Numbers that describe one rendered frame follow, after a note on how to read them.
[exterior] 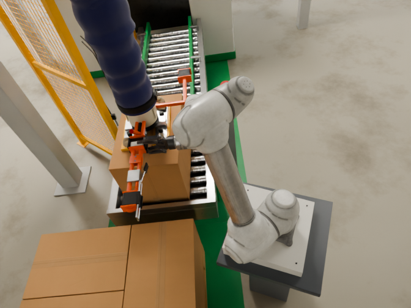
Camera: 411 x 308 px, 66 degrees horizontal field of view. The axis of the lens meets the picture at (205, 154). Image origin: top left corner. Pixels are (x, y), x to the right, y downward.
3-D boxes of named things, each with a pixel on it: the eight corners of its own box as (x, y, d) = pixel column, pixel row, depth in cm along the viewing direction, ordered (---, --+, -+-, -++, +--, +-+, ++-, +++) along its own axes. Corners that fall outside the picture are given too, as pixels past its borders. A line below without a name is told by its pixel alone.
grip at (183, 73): (178, 75, 208) (177, 69, 204) (191, 73, 207) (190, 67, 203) (178, 83, 202) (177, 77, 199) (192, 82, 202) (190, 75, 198)
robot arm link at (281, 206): (303, 220, 153) (311, 197, 135) (277, 245, 146) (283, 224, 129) (276, 199, 161) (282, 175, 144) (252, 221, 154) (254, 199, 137)
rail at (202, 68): (198, 34, 361) (196, 18, 346) (203, 33, 360) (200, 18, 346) (211, 214, 213) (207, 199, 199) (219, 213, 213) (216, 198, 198)
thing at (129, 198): (125, 197, 152) (122, 191, 148) (140, 195, 152) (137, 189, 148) (123, 212, 147) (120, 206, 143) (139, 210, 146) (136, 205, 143)
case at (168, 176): (140, 137, 247) (124, 99, 216) (191, 133, 243) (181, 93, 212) (129, 205, 209) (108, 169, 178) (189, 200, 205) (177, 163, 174)
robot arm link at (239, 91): (229, 84, 124) (202, 101, 119) (246, 60, 107) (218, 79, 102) (248, 110, 124) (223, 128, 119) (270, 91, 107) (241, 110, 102)
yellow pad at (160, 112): (155, 108, 206) (153, 102, 202) (170, 106, 205) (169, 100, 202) (153, 147, 184) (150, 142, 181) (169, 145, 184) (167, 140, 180)
